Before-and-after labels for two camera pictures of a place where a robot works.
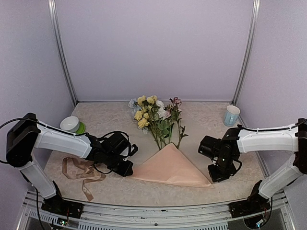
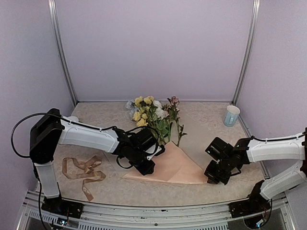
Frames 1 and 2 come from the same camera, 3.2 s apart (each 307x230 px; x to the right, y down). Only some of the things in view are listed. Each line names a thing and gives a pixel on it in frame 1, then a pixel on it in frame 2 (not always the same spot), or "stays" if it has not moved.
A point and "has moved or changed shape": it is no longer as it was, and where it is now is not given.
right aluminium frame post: [253, 40] stays
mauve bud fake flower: [176, 100] has moved or changed shape
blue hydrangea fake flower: [134, 104] has moved or changed shape
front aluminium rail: [105, 216] stays
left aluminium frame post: [53, 19] stays
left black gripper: [123, 172] → [145, 170]
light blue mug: [231, 115] stays
